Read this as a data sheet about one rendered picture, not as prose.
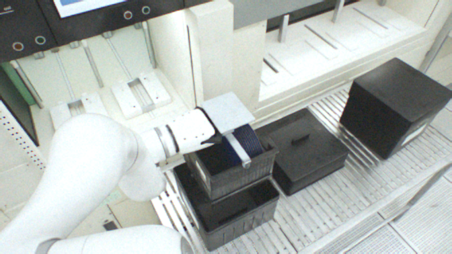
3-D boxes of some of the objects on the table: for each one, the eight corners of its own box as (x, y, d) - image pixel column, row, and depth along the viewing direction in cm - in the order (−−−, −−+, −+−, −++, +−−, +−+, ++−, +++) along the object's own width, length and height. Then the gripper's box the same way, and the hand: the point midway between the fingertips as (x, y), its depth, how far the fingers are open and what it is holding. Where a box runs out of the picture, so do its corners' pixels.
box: (385, 162, 133) (411, 123, 114) (335, 120, 149) (352, 79, 129) (426, 133, 144) (456, 93, 124) (375, 97, 159) (395, 56, 140)
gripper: (179, 154, 71) (249, 125, 77) (153, 109, 81) (217, 85, 86) (183, 173, 77) (247, 144, 83) (158, 128, 86) (218, 105, 92)
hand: (225, 117), depth 84 cm, fingers closed on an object, 4 cm apart
